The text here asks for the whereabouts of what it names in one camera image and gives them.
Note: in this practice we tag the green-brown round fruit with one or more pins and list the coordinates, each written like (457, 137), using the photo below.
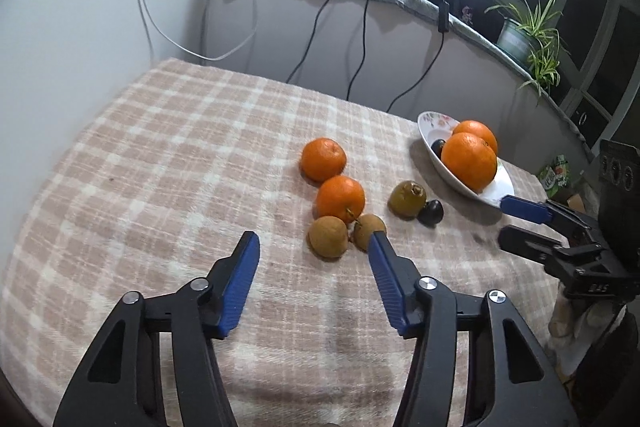
(407, 198)

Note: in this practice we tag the dark purple plum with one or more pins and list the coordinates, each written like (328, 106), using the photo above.
(431, 213)

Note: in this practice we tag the pink checked tablecloth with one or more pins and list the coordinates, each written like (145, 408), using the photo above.
(175, 167)

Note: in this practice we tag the cardboard box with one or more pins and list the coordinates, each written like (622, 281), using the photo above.
(575, 203)

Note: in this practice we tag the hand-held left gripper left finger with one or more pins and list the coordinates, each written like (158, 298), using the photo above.
(240, 287)

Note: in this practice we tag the white refrigerator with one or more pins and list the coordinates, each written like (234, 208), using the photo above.
(65, 7)

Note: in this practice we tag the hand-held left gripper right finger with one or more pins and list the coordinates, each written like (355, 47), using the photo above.
(390, 284)

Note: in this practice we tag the green printed package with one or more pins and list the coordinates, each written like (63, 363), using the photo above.
(555, 174)

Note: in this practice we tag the potted spider plant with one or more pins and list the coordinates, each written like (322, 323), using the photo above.
(537, 42)

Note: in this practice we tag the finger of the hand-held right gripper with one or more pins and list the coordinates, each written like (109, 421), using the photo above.
(530, 244)
(525, 207)

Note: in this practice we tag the white floral plate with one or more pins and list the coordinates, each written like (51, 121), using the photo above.
(500, 189)

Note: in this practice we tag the small figurine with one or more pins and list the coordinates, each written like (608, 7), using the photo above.
(468, 14)

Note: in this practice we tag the small dark round fruit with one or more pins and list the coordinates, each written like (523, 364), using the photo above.
(438, 148)

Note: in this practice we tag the large orange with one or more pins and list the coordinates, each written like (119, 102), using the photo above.
(467, 162)
(482, 131)

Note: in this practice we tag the brown longan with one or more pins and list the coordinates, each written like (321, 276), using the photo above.
(367, 229)
(328, 237)

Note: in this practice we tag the small tangerine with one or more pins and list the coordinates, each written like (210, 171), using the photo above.
(322, 159)
(340, 199)

